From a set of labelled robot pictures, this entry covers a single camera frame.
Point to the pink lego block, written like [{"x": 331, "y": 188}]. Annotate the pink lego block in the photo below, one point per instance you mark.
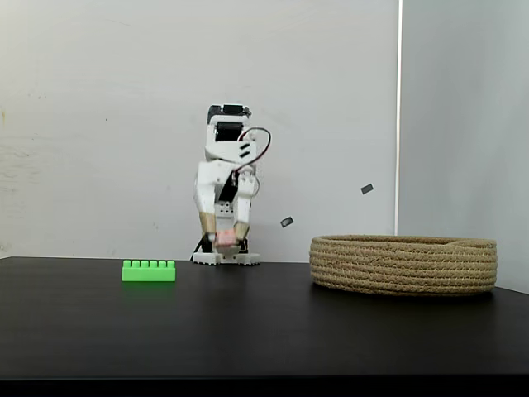
[{"x": 225, "y": 239}]

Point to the green lego block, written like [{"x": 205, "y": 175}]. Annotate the green lego block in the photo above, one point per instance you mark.
[{"x": 149, "y": 274}]

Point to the black tape piece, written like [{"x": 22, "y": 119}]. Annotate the black tape piece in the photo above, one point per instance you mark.
[
  {"x": 287, "y": 221},
  {"x": 367, "y": 189}
]

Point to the white vertical corner strip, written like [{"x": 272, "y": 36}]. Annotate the white vertical corner strip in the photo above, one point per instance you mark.
[{"x": 398, "y": 116}]

